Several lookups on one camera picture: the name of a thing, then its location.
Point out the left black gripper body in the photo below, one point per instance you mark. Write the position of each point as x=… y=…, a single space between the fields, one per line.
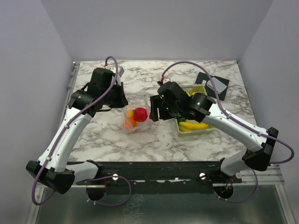
x=115 y=98

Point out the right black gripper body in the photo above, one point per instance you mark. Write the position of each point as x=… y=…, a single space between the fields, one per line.
x=175 y=111

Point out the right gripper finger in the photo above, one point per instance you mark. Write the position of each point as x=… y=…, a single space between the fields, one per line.
x=155 y=102
x=164 y=113

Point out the red toy apple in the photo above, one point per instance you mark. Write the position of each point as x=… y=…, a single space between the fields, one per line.
x=140 y=114

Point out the clear zip top bag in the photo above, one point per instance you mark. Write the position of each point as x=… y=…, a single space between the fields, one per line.
x=135 y=100

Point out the green perforated plastic basket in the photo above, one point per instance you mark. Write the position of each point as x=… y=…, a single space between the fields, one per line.
x=195 y=88

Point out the orange toy orange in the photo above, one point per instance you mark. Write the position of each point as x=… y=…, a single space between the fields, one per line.
x=133 y=122

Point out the green toy avocado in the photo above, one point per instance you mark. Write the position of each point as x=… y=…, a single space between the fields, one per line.
x=181 y=120

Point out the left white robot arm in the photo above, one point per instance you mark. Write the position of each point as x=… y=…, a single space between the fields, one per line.
x=50 y=169

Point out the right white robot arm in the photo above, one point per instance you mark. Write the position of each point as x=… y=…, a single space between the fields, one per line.
x=258 y=141

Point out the yellow toy banana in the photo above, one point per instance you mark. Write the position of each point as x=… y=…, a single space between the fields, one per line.
x=186 y=126

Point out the black square mat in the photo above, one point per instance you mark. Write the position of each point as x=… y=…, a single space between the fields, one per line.
x=202 y=79

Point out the white grey small box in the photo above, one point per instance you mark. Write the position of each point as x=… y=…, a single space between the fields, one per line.
x=219 y=86

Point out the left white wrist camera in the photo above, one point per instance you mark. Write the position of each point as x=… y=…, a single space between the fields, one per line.
x=120 y=73

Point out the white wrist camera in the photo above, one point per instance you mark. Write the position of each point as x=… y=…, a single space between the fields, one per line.
x=120 y=73
x=160 y=82

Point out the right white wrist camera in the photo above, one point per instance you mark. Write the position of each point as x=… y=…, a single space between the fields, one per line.
x=160 y=82

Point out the black metal base rail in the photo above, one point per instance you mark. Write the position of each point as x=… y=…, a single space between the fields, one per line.
x=145 y=177

